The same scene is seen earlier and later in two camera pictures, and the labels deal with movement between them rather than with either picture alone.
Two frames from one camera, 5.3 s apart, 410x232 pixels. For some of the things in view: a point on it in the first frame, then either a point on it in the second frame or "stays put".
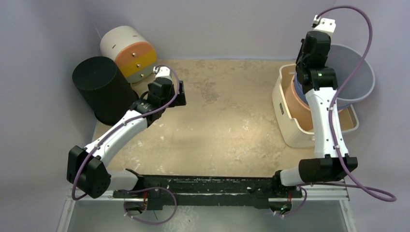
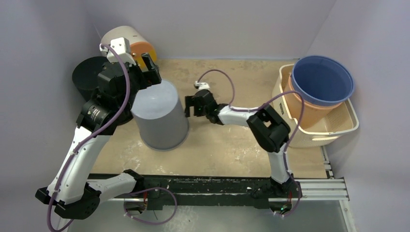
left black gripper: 180,100 to 150,77
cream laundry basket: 295,135 stays put
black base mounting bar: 159,191 stays put
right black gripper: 302,60 to 195,104
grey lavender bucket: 344,60 to 161,117
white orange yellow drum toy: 130,49 stays put
